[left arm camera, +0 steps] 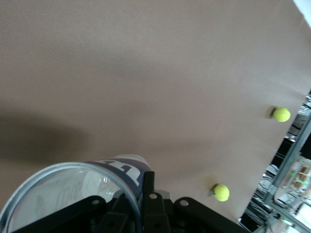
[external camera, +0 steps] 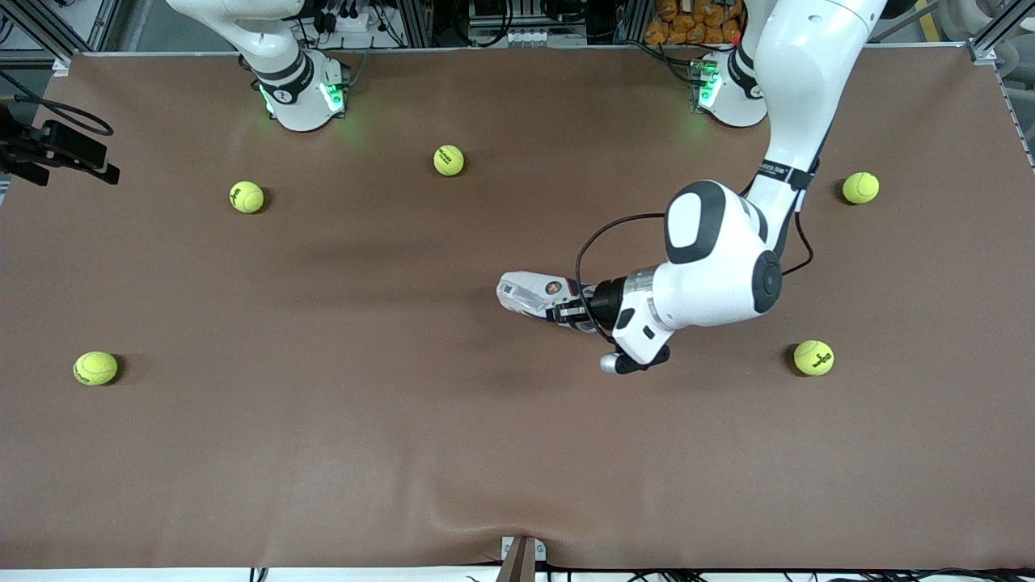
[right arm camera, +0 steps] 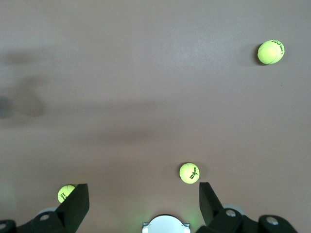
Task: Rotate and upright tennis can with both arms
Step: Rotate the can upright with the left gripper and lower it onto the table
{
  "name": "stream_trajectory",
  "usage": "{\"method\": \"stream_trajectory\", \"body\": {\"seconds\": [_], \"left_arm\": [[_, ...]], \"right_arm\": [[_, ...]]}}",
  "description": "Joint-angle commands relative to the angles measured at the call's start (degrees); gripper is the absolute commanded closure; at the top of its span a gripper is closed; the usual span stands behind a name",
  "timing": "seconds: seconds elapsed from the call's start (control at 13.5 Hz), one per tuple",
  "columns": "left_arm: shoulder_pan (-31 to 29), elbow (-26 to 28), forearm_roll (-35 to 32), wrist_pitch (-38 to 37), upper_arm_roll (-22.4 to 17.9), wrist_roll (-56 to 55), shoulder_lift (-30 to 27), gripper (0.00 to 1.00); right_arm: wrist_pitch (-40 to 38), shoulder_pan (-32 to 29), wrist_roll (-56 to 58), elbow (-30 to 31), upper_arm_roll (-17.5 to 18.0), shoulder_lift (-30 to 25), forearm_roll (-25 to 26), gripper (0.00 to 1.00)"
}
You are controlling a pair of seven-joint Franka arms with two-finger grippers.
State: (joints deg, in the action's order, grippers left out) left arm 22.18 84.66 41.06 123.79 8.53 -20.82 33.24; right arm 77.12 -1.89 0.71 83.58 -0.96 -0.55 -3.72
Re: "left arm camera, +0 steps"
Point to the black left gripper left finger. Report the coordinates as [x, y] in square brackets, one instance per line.
[121, 216]

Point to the brown table mat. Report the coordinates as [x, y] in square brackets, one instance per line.
[145, 72]

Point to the clear tennis ball can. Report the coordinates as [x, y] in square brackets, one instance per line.
[126, 170]

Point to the yellow tennis ball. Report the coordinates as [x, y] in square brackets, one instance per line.
[221, 192]
[281, 114]

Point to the aluminium frame rail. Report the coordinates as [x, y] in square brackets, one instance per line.
[292, 154]

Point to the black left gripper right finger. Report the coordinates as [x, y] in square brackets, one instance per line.
[155, 211]

